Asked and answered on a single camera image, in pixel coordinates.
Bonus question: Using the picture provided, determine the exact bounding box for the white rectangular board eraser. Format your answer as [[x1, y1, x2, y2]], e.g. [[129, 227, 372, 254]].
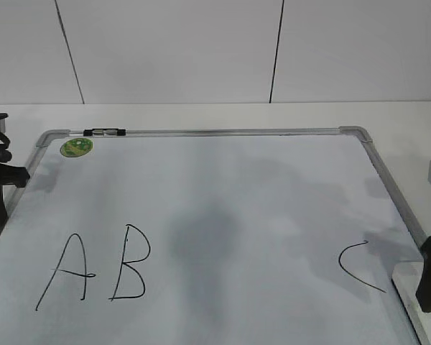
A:
[[391, 262, 431, 345]]

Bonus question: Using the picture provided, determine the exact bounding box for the round green magnet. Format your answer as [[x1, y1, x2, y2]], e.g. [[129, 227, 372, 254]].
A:
[[60, 138, 93, 158]]

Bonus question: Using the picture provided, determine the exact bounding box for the black and silver frame clip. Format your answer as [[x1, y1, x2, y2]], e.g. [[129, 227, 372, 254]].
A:
[[83, 128, 126, 137]]

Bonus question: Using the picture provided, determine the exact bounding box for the white board with aluminium frame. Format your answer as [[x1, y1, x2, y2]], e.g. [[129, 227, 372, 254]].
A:
[[0, 126, 429, 344]]

